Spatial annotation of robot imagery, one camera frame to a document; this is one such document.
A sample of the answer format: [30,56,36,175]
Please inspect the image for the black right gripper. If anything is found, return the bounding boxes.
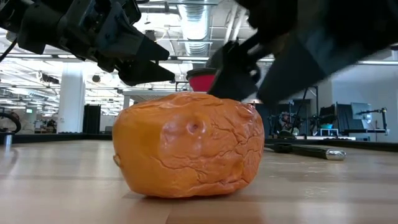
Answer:
[207,0,384,107]

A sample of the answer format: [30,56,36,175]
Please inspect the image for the silver metal post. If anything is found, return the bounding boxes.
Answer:
[3,130,14,149]

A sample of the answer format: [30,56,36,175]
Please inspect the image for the black round ceiling device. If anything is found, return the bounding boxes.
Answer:
[144,29,158,43]

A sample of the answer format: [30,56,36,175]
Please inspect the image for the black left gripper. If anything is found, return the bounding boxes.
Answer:
[18,0,176,88]

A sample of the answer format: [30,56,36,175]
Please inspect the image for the white building column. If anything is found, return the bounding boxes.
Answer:
[57,62,86,134]

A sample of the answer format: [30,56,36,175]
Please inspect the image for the orange bell pepper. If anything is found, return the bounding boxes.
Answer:
[111,91,266,199]

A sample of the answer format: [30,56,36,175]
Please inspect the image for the black cable ring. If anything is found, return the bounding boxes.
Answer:
[0,111,22,134]

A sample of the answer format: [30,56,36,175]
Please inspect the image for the black articulated stand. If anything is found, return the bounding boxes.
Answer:
[356,107,389,135]

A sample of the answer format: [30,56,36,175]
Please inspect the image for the red collapsible bowl grey rim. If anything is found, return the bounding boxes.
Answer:
[186,67,218,93]

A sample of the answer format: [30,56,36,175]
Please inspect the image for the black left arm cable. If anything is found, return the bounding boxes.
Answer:
[0,37,18,63]

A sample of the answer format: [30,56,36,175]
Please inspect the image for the person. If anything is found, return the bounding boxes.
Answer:
[278,111,295,136]
[9,111,35,134]

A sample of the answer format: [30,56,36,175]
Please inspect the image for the grey monitor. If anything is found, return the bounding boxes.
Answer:
[351,101,373,121]

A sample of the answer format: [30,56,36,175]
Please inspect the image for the black tool with silver cap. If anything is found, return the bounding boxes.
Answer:
[266,142,347,162]

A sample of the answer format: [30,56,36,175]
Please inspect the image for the black partition cabinets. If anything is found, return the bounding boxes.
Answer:
[254,102,312,139]

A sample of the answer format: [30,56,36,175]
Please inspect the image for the black tall cabinet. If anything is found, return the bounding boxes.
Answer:
[82,104,102,134]

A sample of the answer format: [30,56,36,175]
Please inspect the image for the silver ribbed ventilation duct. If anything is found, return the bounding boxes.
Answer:
[177,2,212,68]

